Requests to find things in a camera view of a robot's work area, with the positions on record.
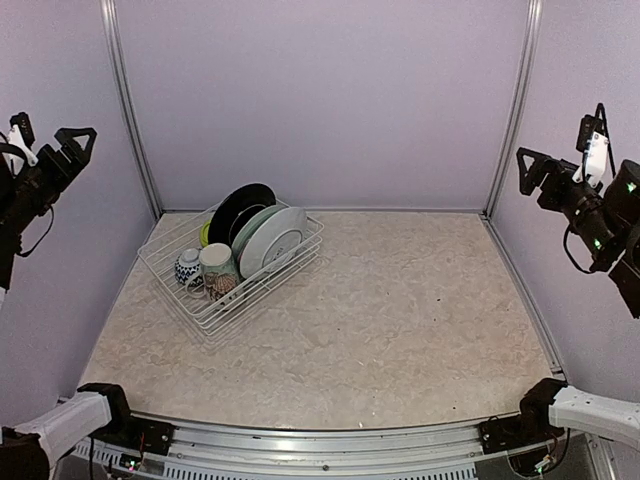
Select aluminium front rail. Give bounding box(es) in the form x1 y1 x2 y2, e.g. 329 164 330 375
53 418 543 479

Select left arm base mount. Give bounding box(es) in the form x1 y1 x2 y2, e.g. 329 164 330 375
90 416 175 456

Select right aluminium corner post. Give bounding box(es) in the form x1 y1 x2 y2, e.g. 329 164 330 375
483 0 543 220

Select red teal floral plate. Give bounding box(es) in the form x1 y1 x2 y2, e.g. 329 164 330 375
239 207 307 279

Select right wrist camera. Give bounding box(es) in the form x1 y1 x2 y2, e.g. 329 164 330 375
573 103 616 192

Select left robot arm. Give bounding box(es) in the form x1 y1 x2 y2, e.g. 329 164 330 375
1 125 140 479

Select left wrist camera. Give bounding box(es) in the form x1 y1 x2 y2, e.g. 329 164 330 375
8 112 38 167

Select blue white patterned cup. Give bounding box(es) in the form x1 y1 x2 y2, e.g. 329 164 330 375
174 248 203 288

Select white wire dish rack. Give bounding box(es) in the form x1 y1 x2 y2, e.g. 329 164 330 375
138 205 324 337

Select light teal flower plate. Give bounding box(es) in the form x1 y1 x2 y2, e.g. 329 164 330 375
231 204 285 257

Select left aluminium corner post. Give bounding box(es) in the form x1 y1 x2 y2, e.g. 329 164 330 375
100 0 164 221

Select aluminium corner post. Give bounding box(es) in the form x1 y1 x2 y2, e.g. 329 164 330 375
483 0 543 220
100 0 164 221

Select lime green bowl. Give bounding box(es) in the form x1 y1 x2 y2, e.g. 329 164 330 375
199 220 211 248

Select seashell print mug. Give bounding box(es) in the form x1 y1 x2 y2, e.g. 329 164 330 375
185 243 241 302

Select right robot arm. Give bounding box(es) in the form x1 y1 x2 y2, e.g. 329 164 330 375
511 147 639 450

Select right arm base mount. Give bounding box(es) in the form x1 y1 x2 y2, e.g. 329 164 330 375
478 415 565 455

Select black rimmed striped plate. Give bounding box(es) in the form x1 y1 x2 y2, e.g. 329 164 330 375
207 183 276 246

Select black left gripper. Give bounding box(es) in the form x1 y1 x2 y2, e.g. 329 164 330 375
0 126 96 231

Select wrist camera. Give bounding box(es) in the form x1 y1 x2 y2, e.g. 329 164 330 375
573 103 616 192
8 112 38 167

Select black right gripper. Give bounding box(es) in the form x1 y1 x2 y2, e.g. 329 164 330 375
517 146 622 263

